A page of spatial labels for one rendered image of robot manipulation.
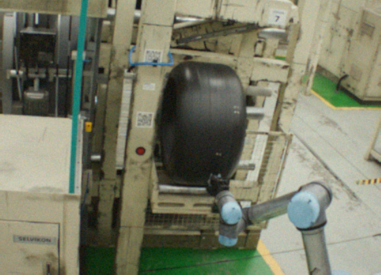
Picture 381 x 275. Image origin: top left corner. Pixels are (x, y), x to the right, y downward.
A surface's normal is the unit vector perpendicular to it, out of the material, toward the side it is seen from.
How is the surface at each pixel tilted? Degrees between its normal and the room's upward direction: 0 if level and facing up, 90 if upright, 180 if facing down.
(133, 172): 90
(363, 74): 90
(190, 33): 90
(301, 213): 83
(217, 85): 30
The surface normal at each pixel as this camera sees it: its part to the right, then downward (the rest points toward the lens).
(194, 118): -0.04, -0.04
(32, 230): 0.17, 0.46
